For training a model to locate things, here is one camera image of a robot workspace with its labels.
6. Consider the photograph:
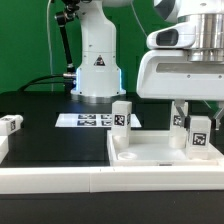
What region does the white front fence wall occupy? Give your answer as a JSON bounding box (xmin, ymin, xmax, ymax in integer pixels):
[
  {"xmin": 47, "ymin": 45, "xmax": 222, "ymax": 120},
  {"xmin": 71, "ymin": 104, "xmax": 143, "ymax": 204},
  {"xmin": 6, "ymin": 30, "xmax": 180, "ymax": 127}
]
[{"xmin": 0, "ymin": 166, "xmax": 224, "ymax": 194}]

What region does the white fence wall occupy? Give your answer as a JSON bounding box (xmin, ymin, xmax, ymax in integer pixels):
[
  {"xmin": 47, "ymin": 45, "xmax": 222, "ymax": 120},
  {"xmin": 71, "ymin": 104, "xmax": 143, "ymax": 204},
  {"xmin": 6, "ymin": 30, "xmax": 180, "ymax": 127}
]
[
  {"xmin": 0, "ymin": 136, "xmax": 9, "ymax": 163},
  {"xmin": 0, "ymin": 166, "xmax": 224, "ymax": 194}
]

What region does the black cable bundle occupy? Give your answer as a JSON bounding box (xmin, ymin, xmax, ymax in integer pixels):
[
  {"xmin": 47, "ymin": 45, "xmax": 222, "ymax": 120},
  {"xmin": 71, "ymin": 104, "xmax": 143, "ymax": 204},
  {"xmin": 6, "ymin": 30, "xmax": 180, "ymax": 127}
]
[{"xmin": 18, "ymin": 73, "xmax": 77, "ymax": 92}]

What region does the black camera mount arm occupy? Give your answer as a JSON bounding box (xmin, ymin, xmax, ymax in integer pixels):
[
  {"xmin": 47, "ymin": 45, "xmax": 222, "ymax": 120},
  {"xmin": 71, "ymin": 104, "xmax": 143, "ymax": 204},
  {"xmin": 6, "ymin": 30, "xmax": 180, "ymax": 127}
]
[{"xmin": 54, "ymin": 0, "xmax": 81, "ymax": 78}]

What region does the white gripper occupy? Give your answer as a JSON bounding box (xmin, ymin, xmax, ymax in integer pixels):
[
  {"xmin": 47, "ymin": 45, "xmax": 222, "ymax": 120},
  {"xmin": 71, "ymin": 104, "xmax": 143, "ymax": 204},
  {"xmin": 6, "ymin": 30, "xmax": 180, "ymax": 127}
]
[{"xmin": 136, "ymin": 50, "xmax": 224, "ymax": 130}]

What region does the white left fence wall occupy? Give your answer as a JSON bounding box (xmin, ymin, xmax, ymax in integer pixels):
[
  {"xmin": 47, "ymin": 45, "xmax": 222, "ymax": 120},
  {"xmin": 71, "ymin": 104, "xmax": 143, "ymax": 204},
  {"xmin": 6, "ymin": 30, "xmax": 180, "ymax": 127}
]
[{"xmin": 0, "ymin": 136, "xmax": 9, "ymax": 163}]

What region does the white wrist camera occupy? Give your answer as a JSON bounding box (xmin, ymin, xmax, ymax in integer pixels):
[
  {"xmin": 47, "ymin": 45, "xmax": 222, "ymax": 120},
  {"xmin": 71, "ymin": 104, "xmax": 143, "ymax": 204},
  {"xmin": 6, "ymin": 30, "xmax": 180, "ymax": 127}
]
[{"xmin": 146, "ymin": 22, "xmax": 196, "ymax": 49}]

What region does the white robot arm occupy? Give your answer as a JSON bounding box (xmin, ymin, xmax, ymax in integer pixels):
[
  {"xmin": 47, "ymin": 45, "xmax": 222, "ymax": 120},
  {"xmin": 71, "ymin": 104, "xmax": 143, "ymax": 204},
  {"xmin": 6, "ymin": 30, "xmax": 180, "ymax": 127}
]
[{"xmin": 72, "ymin": 0, "xmax": 224, "ymax": 121}]

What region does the white square table top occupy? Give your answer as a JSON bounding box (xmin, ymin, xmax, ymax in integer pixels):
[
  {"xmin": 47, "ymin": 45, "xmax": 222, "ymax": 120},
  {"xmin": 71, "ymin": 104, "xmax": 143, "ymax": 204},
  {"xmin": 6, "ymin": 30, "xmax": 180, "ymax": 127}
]
[{"xmin": 107, "ymin": 130, "xmax": 224, "ymax": 166}]

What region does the white hanging cable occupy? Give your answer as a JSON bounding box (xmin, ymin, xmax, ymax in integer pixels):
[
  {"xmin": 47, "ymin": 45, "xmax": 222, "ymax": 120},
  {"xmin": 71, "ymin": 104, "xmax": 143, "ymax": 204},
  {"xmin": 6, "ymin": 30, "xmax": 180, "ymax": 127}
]
[{"xmin": 46, "ymin": 0, "xmax": 56, "ymax": 92}]

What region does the fiducial marker sheet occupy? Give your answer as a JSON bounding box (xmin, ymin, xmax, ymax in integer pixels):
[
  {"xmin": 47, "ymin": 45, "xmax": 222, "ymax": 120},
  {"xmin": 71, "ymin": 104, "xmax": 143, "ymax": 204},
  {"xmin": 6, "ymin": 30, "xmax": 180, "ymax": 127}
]
[{"xmin": 54, "ymin": 113, "xmax": 142, "ymax": 128}]

